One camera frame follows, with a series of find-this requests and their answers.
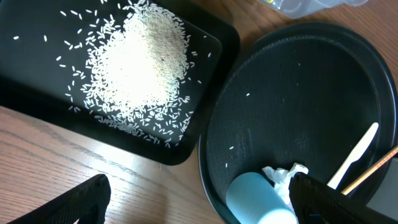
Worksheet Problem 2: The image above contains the clear plastic bin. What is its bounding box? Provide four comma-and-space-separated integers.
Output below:
259, 0, 368, 19

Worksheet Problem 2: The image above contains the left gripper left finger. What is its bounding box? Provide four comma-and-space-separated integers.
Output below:
12, 174, 111, 224

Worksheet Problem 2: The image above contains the black rectangular tray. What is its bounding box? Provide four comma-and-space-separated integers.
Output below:
1, 0, 240, 165

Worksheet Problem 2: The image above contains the light blue cup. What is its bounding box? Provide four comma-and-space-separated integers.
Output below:
226, 172, 297, 224

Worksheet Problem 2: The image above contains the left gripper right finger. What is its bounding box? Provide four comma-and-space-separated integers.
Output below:
289, 172, 397, 224

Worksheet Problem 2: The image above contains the white rice pile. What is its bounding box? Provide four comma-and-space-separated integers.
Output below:
82, 1, 193, 136

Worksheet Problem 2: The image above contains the wooden chopstick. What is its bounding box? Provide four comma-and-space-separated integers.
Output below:
341, 146, 398, 195

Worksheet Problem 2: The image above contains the black round tray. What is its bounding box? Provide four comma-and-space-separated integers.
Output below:
198, 22, 397, 223

